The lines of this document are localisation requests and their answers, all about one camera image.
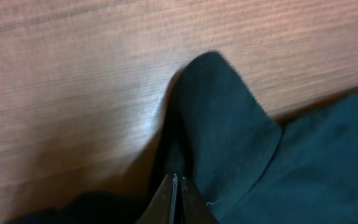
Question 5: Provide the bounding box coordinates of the black t-shirt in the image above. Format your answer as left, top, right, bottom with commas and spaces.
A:
15, 52, 358, 223

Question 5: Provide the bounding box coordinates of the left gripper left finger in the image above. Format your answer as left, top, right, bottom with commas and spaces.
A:
135, 174, 178, 224

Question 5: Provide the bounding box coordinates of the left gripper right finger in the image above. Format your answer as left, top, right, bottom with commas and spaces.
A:
180, 177, 218, 224

